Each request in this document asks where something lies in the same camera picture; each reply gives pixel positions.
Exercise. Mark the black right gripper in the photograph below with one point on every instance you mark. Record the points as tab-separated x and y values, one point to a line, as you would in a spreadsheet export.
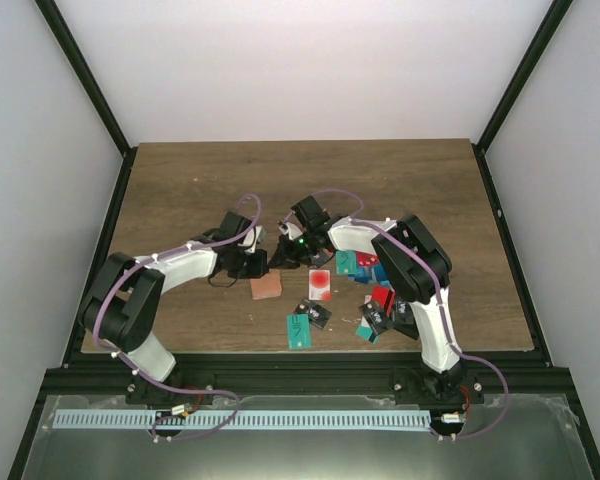
286	256

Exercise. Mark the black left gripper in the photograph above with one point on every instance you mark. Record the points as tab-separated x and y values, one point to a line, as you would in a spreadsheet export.
260	268

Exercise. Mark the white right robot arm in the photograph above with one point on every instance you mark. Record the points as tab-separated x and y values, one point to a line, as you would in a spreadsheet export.
416	266

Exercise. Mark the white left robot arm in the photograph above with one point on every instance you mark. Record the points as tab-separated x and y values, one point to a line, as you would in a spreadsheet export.
120	308

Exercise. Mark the white red circle card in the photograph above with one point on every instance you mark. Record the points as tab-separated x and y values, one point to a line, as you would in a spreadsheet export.
319	288

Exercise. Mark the teal vip card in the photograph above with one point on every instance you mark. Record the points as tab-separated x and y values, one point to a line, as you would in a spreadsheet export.
298	332
346	263

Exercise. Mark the black VIP card lower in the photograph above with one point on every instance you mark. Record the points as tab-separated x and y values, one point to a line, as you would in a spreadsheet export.
318	315

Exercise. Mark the black vip card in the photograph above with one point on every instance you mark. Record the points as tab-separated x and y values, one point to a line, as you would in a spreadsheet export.
401	313
376	317
318	315

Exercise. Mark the teal VIP card bottom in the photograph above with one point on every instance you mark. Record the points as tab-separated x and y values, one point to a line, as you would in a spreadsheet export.
298	332

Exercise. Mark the plain red card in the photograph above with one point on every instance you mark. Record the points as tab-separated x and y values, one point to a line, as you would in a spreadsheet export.
383	296

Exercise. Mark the black VIP card left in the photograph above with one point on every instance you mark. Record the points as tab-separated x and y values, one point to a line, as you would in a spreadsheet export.
376	317

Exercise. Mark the black VIP card right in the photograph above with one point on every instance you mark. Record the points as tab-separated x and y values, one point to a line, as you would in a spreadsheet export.
401	313

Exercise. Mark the black card right bottom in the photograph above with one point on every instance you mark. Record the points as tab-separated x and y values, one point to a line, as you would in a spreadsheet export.
410	330

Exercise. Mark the grey metal tray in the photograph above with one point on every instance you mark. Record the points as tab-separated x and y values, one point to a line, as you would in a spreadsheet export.
527	438

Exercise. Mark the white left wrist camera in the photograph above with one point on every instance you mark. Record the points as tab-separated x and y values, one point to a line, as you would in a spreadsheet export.
253	238

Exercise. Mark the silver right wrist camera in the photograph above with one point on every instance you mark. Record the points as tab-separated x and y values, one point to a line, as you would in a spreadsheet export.
290	231

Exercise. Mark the black aluminium frame rail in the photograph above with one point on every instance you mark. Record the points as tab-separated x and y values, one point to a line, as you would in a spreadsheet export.
340	374

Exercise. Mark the white slotted cable duct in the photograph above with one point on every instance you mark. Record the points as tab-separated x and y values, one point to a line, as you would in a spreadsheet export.
403	420

